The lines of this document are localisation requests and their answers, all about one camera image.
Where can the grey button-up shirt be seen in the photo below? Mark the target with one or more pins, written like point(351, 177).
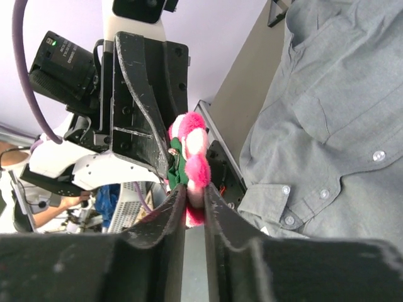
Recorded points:
point(324, 156)

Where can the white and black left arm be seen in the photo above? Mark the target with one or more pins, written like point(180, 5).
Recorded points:
point(67, 73)

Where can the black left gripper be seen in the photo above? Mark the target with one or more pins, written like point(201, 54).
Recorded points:
point(142, 88)

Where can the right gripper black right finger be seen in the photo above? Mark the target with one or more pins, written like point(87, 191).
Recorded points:
point(244, 264)

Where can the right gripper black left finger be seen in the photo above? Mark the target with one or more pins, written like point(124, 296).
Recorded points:
point(142, 263)

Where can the black left jewellery box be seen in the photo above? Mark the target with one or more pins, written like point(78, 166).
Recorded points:
point(277, 11)

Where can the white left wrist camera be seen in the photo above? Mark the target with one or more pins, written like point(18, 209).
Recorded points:
point(136, 17)

